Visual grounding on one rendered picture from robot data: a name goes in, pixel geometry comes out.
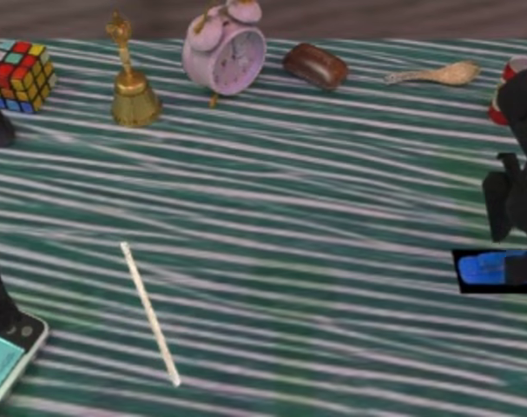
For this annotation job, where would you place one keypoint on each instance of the blue plastic object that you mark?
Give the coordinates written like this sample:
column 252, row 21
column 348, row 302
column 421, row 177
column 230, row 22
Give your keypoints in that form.
column 482, row 268

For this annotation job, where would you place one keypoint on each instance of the red and white can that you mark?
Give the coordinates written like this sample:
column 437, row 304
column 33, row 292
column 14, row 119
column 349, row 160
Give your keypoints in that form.
column 517, row 65

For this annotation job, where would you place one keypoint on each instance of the wooden spoon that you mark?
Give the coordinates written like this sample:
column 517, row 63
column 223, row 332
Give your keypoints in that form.
column 454, row 73

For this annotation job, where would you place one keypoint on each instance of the brown glossy bread loaf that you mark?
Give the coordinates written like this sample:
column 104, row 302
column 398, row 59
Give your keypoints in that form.
column 315, row 65

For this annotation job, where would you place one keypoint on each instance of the green white striped tablecloth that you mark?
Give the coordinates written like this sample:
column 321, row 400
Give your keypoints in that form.
column 263, row 208

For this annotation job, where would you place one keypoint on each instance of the pink twin-bell alarm clock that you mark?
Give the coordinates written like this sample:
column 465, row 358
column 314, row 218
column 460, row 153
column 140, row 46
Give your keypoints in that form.
column 228, row 56

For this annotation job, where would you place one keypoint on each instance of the white thin stick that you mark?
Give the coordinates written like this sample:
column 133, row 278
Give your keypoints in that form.
column 150, row 315

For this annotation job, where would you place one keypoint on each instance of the gold hand bell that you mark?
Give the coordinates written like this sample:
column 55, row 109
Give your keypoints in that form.
column 133, row 97

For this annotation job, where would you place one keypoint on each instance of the multicoloured Rubik's cube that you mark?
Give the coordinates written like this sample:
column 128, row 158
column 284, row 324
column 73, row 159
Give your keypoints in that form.
column 20, row 78

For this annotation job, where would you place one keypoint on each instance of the white smartphone with teal sticker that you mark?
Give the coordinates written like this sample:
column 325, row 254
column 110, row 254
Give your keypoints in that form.
column 7, row 360

